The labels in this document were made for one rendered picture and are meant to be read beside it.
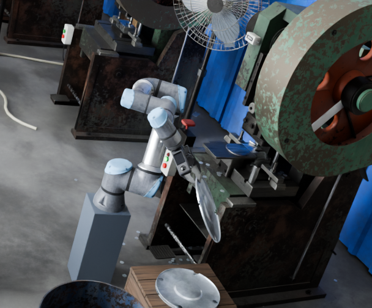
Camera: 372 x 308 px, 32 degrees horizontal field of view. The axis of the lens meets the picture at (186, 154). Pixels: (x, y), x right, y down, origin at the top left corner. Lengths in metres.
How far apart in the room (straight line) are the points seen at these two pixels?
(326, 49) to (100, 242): 1.38
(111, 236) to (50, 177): 1.08
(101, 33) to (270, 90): 2.33
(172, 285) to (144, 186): 0.47
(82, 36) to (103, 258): 2.11
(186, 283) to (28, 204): 1.26
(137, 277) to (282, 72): 1.08
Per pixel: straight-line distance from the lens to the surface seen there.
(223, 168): 3.30
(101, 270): 3.29
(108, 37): 4.68
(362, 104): 2.83
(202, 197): 2.68
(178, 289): 2.90
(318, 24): 2.64
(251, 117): 3.24
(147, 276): 2.94
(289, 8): 3.22
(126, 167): 3.02
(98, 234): 3.14
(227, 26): 3.86
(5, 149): 4.36
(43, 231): 3.65
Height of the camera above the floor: 2.09
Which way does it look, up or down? 25 degrees down
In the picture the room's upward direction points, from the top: 18 degrees clockwise
